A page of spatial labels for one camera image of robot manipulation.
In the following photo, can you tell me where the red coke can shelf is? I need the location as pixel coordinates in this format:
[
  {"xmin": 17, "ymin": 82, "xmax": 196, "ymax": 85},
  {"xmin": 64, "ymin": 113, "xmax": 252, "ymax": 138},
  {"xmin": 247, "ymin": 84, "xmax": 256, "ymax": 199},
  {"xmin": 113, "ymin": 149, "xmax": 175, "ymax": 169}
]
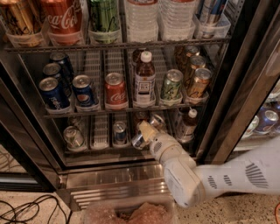
[
  {"xmin": 105, "ymin": 73, "xmax": 127, "ymax": 105},
  {"xmin": 149, "ymin": 114, "xmax": 165, "ymax": 131}
]

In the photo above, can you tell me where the pepsi can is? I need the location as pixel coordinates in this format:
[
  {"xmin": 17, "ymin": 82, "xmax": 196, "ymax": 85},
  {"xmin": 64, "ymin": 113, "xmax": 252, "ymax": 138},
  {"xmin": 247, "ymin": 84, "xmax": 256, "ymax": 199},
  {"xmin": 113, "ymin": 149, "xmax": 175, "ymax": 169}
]
[
  {"xmin": 73, "ymin": 74, "xmax": 97, "ymax": 107},
  {"xmin": 38, "ymin": 77, "xmax": 70, "ymax": 110}
]

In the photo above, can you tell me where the large coca-cola can top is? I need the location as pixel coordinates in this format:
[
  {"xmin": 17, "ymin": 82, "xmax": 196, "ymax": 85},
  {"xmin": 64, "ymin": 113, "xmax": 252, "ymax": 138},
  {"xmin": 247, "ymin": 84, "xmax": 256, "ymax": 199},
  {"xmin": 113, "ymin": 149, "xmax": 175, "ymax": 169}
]
[{"xmin": 41, "ymin": 0, "xmax": 82, "ymax": 46}]

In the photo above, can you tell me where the rear gold can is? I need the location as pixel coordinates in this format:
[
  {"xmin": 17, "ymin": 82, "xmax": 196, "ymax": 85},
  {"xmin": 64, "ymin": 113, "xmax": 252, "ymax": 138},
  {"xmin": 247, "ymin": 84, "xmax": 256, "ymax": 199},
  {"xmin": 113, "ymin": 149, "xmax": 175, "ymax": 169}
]
[{"xmin": 174, "ymin": 45, "xmax": 200, "ymax": 72}]

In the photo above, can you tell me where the redbull can top shelf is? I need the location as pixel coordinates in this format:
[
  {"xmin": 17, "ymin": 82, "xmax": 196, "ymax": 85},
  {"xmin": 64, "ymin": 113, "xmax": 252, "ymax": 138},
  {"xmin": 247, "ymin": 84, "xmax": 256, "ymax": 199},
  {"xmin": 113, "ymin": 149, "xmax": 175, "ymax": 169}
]
[{"xmin": 199, "ymin": 0, "xmax": 228, "ymax": 39}]

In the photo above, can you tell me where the red coke can middle shelf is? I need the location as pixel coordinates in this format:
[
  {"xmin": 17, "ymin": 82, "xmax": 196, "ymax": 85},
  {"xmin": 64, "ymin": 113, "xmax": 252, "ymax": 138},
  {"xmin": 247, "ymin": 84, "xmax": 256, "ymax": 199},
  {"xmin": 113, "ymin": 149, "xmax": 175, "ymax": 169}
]
[{"xmin": 105, "ymin": 73, "xmax": 127, "ymax": 105}]

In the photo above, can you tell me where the can behind glass door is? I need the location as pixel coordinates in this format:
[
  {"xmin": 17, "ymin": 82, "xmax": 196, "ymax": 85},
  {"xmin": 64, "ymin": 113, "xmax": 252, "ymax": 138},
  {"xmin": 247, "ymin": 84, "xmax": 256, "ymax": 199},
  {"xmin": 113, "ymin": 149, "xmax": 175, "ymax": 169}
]
[{"xmin": 255, "ymin": 108, "xmax": 279, "ymax": 134}]

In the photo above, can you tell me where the silver can bottom left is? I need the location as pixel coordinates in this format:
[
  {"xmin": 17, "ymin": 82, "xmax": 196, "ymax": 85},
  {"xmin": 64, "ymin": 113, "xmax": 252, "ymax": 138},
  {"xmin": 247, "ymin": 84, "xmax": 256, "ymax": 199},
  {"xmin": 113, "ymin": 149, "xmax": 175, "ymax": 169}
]
[{"xmin": 63, "ymin": 126, "xmax": 85, "ymax": 149}]

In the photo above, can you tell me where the fridge glass door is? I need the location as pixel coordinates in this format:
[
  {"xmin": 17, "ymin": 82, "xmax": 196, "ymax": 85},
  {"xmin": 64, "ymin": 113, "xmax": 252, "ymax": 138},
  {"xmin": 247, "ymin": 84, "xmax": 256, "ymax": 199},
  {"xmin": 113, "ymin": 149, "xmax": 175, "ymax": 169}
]
[{"xmin": 209, "ymin": 0, "xmax": 280, "ymax": 165}]

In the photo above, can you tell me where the tea bottle middle shelf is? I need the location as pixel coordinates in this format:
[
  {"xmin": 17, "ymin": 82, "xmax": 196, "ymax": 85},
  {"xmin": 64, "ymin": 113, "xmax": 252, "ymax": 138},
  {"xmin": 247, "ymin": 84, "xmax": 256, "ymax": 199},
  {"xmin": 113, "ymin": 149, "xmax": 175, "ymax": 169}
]
[{"xmin": 134, "ymin": 51, "xmax": 156, "ymax": 103}]

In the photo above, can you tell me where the right water bottle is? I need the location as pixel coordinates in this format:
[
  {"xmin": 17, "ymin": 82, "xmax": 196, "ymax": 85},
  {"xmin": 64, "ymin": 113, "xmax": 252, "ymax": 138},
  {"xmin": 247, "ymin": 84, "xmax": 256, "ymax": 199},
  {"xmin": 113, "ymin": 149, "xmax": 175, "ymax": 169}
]
[{"xmin": 159, "ymin": 0, "xmax": 196, "ymax": 41}]

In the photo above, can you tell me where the middle left dark can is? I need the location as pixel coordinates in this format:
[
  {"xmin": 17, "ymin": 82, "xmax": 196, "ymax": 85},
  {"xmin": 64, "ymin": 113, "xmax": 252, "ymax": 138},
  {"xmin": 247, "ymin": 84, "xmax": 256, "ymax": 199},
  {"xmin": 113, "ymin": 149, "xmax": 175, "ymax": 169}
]
[{"xmin": 43, "ymin": 62, "xmax": 72, "ymax": 97}]

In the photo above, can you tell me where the tea bottle shelf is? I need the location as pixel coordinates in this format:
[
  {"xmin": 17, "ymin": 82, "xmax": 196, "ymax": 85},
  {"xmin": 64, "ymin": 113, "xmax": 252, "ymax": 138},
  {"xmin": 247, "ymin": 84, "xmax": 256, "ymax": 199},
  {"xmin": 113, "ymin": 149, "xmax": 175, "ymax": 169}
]
[
  {"xmin": 134, "ymin": 51, "xmax": 156, "ymax": 103},
  {"xmin": 175, "ymin": 108, "xmax": 198, "ymax": 143}
]

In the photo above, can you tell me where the redbull can behind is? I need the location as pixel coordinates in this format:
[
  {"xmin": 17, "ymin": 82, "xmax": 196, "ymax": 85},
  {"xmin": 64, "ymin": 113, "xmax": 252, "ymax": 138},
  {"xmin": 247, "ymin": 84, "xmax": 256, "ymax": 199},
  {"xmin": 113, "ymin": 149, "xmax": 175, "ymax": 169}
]
[{"xmin": 113, "ymin": 122, "xmax": 127, "ymax": 144}]

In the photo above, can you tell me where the gold can shelf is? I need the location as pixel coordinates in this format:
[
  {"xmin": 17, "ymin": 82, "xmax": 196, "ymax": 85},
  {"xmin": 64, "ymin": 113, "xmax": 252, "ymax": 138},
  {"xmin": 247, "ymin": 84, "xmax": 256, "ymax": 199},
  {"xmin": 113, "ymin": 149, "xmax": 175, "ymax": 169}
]
[
  {"xmin": 0, "ymin": 0, "xmax": 41, "ymax": 47},
  {"xmin": 187, "ymin": 68, "xmax": 212, "ymax": 98}
]

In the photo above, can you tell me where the water bottle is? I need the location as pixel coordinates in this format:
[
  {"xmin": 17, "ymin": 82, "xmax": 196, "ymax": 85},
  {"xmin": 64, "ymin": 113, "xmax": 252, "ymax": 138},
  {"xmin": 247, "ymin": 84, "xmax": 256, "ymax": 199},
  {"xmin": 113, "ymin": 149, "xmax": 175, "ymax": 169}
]
[
  {"xmin": 125, "ymin": 0, "xmax": 158, "ymax": 43},
  {"xmin": 159, "ymin": 0, "xmax": 196, "ymax": 41}
]

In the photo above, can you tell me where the middle gold can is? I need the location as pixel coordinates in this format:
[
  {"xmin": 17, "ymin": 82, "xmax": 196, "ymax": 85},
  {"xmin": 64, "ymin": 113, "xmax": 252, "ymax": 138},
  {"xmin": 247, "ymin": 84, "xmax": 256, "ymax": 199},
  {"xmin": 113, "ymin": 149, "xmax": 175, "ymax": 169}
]
[{"xmin": 184, "ymin": 55, "xmax": 206, "ymax": 86}]

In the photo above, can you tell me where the left water bottle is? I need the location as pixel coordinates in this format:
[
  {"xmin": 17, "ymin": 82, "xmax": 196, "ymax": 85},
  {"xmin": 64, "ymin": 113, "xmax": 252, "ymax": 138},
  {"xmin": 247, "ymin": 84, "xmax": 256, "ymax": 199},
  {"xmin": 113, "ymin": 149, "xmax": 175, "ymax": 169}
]
[{"xmin": 125, "ymin": 0, "xmax": 158, "ymax": 43}]

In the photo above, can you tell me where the red coke can bottom shelf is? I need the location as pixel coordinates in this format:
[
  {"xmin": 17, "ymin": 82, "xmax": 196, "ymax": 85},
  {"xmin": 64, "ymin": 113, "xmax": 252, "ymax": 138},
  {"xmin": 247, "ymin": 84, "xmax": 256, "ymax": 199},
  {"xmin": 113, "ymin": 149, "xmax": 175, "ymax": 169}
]
[{"xmin": 149, "ymin": 114, "xmax": 165, "ymax": 131}]

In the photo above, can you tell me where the silver redbull can front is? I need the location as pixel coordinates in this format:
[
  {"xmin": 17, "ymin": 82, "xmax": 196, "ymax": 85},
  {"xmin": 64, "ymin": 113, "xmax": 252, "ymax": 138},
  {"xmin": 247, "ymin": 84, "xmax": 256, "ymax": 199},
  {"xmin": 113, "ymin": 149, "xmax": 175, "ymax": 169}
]
[{"xmin": 131, "ymin": 132, "xmax": 148, "ymax": 150}]

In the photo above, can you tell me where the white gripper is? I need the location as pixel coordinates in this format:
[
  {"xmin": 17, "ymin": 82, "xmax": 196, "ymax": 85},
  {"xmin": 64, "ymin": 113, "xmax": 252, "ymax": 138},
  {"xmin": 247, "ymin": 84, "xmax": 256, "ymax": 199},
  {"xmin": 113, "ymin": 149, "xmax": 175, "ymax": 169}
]
[{"xmin": 139, "ymin": 121, "xmax": 186, "ymax": 165}]

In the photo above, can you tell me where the front left pepsi can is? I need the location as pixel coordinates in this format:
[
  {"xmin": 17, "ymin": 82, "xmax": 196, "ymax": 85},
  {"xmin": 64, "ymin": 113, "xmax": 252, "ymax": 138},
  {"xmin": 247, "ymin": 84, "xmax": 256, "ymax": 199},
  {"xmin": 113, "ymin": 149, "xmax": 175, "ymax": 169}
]
[{"xmin": 38, "ymin": 77, "xmax": 70, "ymax": 110}]

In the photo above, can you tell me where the orange cable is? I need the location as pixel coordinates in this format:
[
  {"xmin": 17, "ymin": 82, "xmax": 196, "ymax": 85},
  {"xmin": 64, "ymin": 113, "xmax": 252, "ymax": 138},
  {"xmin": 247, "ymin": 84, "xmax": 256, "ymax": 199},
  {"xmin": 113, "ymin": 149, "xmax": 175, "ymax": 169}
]
[{"xmin": 274, "ymin": 201, "xmax": 280, "ymax": 224}]

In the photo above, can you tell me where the gold can top shelf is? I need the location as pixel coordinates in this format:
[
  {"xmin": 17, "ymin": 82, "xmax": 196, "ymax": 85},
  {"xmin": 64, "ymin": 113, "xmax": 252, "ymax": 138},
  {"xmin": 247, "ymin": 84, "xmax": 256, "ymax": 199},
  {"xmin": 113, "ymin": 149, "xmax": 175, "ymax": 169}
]
[{"xmin": 0, "ymin": 0, "xmax": 41, "ymax": 47}]

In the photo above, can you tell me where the green can top shelf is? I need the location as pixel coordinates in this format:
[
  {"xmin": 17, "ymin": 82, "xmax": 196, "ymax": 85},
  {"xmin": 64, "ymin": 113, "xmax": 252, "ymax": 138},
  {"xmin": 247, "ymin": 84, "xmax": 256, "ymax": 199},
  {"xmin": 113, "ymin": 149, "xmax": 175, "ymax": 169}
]
[{"xmin": 88, "ymin": 0, "xmax": 121, "ymax": 44}]

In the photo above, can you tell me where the red coke can behind bottom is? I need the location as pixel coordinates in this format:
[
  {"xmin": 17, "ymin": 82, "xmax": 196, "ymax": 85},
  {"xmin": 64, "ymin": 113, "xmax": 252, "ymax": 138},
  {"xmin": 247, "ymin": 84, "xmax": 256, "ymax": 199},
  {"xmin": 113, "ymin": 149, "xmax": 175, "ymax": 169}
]
[{"xmin": 134, "ymin": 111, "xmax": 149, "ymax": 126}]

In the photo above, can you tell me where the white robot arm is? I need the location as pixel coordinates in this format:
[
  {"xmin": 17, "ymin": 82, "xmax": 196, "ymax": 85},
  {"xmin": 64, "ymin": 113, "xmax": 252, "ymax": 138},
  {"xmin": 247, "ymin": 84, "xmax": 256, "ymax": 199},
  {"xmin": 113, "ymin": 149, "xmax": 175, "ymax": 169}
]
[{"xmin": 139, "ymin": 121, "xmax": 280, "ymax": 207}]

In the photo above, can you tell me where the green can shelf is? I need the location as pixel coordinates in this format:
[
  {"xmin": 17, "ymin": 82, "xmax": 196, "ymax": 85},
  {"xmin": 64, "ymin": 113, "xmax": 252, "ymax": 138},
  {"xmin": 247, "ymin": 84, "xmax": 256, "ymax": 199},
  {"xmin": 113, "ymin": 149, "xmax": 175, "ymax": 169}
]
[
  {"xmin": 160, "ymin": 69, "xmax": 183, "ymax": 101},
  {"xmin": 88, "ymin": 0, "xmax": 121, "ymax": 44}
]

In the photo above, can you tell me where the green can middle shelf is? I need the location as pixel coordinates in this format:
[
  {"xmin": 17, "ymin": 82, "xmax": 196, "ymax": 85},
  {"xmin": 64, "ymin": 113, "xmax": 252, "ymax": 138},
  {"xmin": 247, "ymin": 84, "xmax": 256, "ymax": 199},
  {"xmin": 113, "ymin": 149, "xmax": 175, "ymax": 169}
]
[{"xmin": 160, "ymin": 69, "xmax": 183, "ymax": 101}]

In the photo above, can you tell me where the black cable on floor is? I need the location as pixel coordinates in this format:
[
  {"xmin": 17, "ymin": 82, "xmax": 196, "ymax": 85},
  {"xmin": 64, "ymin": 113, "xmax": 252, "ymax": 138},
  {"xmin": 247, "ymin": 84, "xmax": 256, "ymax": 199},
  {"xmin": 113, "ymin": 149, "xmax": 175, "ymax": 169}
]
[{"xmin": 0, "ymin": 193, "xmax": 73, "ymax": 224}]

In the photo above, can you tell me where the clear plastic bin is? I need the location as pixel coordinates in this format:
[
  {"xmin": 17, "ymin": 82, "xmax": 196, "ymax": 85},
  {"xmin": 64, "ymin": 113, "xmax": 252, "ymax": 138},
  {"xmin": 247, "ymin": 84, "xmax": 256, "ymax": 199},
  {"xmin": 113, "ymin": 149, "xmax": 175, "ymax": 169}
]
[{"xmin": 83, "ymin": 196, "xmax": 177, "ymax": 224}]

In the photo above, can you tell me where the dark can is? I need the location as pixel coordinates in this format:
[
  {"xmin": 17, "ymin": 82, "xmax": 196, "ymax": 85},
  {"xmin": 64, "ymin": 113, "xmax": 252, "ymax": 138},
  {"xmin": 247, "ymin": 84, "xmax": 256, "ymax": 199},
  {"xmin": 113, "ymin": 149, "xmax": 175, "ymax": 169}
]
[
  {"xmin": 43, "ymin": 62, "xmax": 72, "ymax": 97},
  {"xmin": 50, "ymin": 52, "xmax": 74, "ymax": 81}
]

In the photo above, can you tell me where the front gold can middle shelf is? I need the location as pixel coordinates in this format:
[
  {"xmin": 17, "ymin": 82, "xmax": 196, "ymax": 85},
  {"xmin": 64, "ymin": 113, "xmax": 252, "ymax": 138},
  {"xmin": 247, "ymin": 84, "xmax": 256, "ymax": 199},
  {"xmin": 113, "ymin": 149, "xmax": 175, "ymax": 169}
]
[{"xmin": 187, "ymin": 68, "xmax": 212, "ymax": 98}]

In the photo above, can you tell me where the rear left dark can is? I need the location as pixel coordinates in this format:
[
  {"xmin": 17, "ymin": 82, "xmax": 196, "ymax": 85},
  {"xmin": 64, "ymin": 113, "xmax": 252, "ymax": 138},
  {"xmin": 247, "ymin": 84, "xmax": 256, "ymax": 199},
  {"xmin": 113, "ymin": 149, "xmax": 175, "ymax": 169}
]
[{"xmin": 50, "ymin": 52, "xmax": 74, "ymax": 81}]

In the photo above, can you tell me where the tea bottle bottom shelf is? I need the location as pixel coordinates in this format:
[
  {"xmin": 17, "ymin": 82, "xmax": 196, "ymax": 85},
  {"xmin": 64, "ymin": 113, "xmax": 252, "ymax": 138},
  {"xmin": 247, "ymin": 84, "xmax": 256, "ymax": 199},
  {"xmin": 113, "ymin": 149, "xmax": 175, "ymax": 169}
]
[{"xmin": 175, "ymin": 108, "xmax": 198, "ymax": 143}]

